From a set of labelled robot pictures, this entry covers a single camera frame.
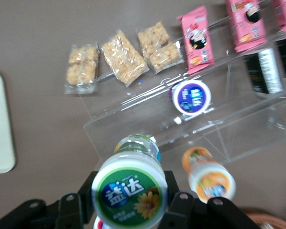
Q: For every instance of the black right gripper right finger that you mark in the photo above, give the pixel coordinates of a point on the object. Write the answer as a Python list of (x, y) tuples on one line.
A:
[(181, 210)]

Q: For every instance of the orange gum bottle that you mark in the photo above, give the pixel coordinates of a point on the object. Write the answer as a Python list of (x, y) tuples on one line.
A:
[(209, 176)]

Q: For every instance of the wrapped puffed rice bar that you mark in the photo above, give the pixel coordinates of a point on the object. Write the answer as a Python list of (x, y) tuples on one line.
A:
[(159, 47), (124, 57), (82, 66)]

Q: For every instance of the woven wicker basket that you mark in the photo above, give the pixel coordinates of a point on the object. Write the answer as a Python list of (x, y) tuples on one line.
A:
[(271, 220)]

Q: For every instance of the clear acrylic display stand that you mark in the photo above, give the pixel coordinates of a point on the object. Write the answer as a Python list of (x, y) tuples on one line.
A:
[(133, 119)]

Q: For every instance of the green gum bottle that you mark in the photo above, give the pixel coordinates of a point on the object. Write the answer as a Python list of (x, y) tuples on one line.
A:
[(128, 190)]

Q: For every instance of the white plastic tray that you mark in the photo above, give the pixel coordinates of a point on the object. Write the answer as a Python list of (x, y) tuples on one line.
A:
[(0, 124)]

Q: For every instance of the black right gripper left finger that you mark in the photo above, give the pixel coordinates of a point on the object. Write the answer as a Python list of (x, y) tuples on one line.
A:
[(71, 210)]

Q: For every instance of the red gum bottle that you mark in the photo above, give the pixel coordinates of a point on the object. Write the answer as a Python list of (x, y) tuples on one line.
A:
[(99, 224)]

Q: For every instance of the black packet with white stripe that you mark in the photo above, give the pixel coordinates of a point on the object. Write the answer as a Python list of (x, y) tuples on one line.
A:
[(264, 71)]

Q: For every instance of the purple gum bottle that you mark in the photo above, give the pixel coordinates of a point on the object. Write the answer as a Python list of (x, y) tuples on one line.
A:
[(193, 97)]

